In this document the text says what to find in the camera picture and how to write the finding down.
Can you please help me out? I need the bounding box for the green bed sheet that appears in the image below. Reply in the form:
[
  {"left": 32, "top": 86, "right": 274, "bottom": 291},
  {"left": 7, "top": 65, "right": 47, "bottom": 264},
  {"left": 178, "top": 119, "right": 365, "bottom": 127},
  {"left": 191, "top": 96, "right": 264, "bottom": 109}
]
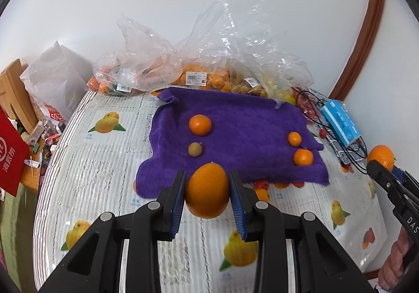
[{"left": 0, "top": 182, "right": 41, "bottom": 293}]

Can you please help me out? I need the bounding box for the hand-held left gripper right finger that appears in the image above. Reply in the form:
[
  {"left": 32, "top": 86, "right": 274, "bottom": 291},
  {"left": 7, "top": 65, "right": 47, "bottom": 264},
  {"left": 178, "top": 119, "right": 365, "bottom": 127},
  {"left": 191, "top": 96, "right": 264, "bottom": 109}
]
[{"left": 229, "top": 170, "right": 375, "bottom": 293}]

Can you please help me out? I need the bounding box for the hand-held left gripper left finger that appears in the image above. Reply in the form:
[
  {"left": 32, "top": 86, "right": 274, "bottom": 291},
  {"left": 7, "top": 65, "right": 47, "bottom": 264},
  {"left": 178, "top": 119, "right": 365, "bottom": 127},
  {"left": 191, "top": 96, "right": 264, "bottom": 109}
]
[{"left": 39, "top": 170, "right": 185, "bottom": 293}]

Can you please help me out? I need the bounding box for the wooden nightstand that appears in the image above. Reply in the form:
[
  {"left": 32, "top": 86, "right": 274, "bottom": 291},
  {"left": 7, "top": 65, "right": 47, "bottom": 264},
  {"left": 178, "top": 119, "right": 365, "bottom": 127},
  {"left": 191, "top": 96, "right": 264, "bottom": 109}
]
[{"left": 20, "top": 149, "right": 49, "bottom": 195}]

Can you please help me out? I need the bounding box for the person's right hand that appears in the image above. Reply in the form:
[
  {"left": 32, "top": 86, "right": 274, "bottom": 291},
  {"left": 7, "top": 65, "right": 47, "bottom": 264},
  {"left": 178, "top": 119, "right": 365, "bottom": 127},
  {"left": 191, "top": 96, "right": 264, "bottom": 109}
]
[{"left": 377, "top": 225, "right": 410, "bottom": 291}]

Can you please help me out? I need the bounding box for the blue tissue box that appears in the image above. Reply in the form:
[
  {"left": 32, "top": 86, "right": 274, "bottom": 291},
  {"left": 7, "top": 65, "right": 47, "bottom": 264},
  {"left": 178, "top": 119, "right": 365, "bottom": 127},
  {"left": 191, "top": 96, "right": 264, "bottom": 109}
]
[{"left": 320, "top": 100, "right": 361, "bottom": 146}]

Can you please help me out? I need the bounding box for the yellow fruit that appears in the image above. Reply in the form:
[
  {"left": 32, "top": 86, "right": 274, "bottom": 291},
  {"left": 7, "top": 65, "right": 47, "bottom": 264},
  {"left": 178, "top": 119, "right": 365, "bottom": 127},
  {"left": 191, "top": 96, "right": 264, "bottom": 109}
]
[{"left": 275, "top": 88, "right": 297, "bottom": 105}]

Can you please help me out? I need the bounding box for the clear bag of oranges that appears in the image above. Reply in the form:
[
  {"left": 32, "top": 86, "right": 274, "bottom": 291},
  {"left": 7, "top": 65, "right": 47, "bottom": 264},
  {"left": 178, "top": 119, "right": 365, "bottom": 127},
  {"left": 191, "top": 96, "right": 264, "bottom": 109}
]
[{"left": 87, "top": 13, "right": 177, "bottom": 97}]

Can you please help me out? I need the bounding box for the black wire basket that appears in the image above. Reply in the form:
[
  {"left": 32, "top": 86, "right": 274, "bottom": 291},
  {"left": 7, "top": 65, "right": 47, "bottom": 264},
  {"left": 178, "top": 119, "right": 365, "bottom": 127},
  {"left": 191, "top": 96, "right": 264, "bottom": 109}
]
[{"left": 293, "top": 88, "right": 372, "bottom": 172}]

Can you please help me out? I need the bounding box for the dark checkered cloth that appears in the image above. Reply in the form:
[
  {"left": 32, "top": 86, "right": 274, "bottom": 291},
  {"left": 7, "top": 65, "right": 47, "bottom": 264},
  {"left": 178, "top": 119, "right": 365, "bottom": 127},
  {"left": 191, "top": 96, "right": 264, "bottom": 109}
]
[{"left": 329, "top": 136, "right": 367, "bottom": 163}]

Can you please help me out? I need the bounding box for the clear bag of longans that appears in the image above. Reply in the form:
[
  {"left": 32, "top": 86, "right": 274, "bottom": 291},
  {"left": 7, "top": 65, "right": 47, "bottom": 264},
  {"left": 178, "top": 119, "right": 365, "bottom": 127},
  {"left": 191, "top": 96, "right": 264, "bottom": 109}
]
[{"left": 229, "top": 51, "right": 315, "bottom": 107}]

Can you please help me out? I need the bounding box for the clutter of small bottles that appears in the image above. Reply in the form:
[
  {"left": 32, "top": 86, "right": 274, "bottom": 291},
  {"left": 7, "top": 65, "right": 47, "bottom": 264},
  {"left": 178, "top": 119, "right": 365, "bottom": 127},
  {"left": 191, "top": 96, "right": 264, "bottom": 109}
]
[{"left": 16, "top": 116, "right": 68, "bottom": 169}]

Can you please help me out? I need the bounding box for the white plastic bag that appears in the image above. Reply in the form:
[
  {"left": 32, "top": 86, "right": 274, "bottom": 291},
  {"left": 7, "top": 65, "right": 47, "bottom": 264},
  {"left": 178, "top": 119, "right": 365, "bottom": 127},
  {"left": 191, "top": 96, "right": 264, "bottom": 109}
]
[{"left": 20, "top": 41, "right": 95, "bottom": 107}]

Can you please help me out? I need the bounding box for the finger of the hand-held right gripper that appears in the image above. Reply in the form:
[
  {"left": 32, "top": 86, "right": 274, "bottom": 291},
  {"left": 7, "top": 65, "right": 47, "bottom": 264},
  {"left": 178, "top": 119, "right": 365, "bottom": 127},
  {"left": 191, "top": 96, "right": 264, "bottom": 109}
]
[
  {"left": 366, "top": 160, "right": 406, "bottom": 213},
  {"left": 392, "top": 166, "right": 419, "bottom": 197}
]

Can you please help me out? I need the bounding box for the large orange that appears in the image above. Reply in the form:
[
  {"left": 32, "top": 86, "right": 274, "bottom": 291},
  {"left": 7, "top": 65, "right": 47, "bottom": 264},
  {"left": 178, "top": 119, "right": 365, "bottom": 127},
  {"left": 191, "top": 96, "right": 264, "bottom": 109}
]
[{"left": 189, "top": 114, "right": 213, "bottom": 136}]

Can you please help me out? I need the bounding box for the clear bag of kumquats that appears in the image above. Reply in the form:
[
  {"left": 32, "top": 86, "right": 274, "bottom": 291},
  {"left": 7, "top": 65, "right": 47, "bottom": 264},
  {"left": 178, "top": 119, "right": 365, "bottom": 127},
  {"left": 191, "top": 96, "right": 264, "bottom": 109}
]
[{"left": 173, "top": 0, "right": 272, "bottom": 92}]

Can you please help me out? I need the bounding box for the brown wooden door frame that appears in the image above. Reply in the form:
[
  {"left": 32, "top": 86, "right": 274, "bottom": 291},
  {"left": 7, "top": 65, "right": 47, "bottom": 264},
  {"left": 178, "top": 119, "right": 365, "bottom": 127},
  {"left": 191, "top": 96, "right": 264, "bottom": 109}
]
[{"left": 329, "top": 0, "right": 387, "bottom": 102}]

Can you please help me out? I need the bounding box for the red paper bag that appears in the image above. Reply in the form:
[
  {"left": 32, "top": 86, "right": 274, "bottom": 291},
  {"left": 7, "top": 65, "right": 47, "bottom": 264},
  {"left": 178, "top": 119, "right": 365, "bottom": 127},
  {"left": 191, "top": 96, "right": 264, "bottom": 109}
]
[{"left": 0, "top": 105, "right": 31, "bottom": 197}]

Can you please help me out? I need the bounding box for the pile of red fruits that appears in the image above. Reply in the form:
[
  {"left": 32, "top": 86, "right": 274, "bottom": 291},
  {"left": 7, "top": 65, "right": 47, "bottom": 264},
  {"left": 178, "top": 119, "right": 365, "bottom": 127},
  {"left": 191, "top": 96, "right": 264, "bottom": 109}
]
[{"left": 296, "top": 88, "right": 319, "bottom": 123}]

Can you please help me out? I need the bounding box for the purple towel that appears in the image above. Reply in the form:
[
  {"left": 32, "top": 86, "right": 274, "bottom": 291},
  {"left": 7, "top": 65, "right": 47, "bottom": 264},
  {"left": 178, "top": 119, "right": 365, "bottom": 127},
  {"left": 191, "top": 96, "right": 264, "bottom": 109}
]
[{"left": 135, "top": 87, "right": 329, "bottom": 198}]

